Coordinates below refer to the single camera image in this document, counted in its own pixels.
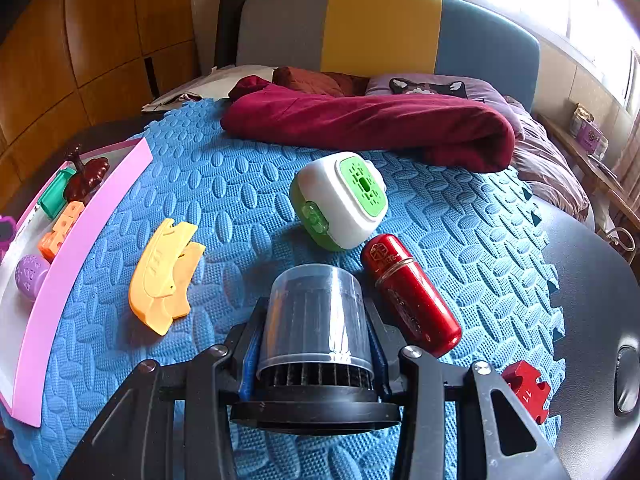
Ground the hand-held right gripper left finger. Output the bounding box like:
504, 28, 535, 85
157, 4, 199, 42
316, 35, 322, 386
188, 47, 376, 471
57, 297, 268, 480

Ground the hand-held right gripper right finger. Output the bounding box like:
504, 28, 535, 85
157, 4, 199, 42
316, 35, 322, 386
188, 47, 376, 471
367, 300, 571, 480

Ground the red capsule case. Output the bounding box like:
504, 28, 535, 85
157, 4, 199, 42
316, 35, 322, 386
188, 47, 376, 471
361, 233, 462, 359

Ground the grey and black filter canister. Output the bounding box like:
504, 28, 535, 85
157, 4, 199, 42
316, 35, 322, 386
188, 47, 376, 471
230, 265, 402, 433

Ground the orange plastic toy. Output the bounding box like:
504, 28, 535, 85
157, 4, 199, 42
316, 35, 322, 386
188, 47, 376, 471
128, 218, 207, 336

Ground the white and green plastic device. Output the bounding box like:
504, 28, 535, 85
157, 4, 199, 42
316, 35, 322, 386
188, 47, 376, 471
289, 152, 390, 252

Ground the pink cardboard box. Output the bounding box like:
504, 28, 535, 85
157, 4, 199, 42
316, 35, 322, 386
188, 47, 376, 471
0, 137, 154, 428

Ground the orange plastic block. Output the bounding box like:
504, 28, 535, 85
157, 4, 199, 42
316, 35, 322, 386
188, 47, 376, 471
38, 201, 84, 263

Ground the purple plastic piece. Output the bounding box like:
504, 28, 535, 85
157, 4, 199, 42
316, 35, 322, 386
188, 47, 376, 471
15, 254, 51, 302

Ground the green plastic spool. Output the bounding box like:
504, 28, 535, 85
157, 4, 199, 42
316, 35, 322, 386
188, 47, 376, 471
37, 167, 77, 219

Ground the magenta plastic spool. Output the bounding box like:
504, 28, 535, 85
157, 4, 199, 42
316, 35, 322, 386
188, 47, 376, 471
0, 214, 18, 261

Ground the red puzzle block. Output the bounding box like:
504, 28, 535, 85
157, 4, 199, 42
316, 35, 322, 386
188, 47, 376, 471
501, 360, 552, 425

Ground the blue foam mat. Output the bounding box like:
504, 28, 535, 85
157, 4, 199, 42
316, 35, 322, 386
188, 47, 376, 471
0, 97, 566, 480

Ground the dark grey round table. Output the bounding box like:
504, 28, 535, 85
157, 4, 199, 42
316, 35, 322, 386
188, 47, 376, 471
520, 195, 640, 480

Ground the dark red blanket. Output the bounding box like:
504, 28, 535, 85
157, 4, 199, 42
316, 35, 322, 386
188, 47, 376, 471
221, 66, 516, 173

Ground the pink floral quilt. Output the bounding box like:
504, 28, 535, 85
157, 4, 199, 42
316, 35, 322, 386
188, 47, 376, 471
502, 95, 596, 223

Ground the purple cat pillow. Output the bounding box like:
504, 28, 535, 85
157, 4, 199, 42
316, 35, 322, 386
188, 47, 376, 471
365, 74, 506, 111

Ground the wooden side shelf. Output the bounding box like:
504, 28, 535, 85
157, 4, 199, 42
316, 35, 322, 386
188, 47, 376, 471
537, 112, 640, 246

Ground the white cloth bag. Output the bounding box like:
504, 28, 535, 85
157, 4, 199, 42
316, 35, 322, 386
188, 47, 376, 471
141, 64, 278, 112

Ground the purple storage box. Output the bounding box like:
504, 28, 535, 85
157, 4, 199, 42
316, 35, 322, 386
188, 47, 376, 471
570, 104, 608, 153

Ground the grey yellow blue headboard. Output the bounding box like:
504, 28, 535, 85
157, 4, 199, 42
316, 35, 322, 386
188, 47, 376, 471
236, 0, 541, 106

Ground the wooden wardrobe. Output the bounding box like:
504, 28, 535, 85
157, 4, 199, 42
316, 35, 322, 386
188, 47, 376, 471
0, 0, 201, 196

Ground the window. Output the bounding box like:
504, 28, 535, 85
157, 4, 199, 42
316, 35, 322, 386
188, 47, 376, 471
460, 0, 640, 111

